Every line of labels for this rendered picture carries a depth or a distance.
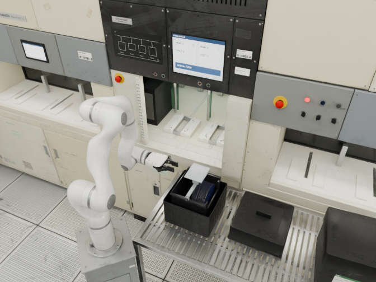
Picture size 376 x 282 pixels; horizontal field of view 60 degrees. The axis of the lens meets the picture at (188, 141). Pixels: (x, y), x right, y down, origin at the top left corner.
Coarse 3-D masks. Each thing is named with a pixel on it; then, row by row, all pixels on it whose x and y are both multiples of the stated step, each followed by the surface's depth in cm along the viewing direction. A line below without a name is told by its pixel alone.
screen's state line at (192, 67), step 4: (176, 64) 175; (180, 64) 174; (184, 64) 173; (188, 64) 172; (180, 68) 175; (184, 68) 174; (188, 68) 173; (192, 68) 172; (196, 68) 171; (200, 68) 170; (204, 68) 169; (208, 68) 168; (200, 72) 171; (204, 72) 170; (208, 72) 169; (212, 72) 168; (216, 72) 167
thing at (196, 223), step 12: (168, 192) 180; (168, 204) 175; (216, 204) 174; (168, 216) 182; (180, 216) 177; (192, 216) 172; (204, 216) 167; (216, 216) 181; (192, 228) 178; (204, 228) 173
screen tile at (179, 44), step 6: (180, 42) 166; (186, 42) 164; (180, 48) 168; (186, 48) 166; (192, 48) 165; (180, 54) 170; (186, 54) 169; (192, 54) 167; (186, 60) 171; (192, 60) 169
